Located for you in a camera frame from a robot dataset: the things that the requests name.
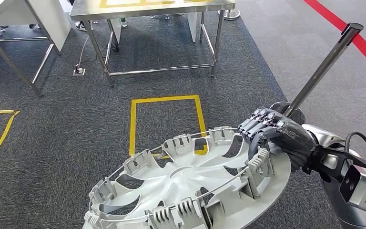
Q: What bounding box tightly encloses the white floor socket cable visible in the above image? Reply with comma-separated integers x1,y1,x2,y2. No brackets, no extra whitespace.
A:
77,35,91,69

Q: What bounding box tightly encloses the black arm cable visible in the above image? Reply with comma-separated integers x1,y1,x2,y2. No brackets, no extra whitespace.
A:
345,132,366,177

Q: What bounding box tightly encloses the yellow floor tape square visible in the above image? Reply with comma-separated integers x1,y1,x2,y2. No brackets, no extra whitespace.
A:
129,94,208,158

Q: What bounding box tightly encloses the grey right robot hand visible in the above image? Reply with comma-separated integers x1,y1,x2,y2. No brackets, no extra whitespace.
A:
237,107,317,173

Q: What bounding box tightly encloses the grey plastic hubcap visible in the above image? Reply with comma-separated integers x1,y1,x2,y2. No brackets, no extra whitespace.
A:
82,126,293,229

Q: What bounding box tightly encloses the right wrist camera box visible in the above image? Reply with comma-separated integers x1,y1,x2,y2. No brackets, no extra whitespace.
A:
303,145,366,217

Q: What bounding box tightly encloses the red barrier tape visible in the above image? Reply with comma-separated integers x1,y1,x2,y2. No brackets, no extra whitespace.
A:
303,0,366,78

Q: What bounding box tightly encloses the floor power socket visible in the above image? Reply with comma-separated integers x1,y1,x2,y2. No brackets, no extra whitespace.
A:
73,64,86,77

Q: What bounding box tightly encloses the stainless steel workbench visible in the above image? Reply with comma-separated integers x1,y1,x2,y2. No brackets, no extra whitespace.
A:
69,0,236,88

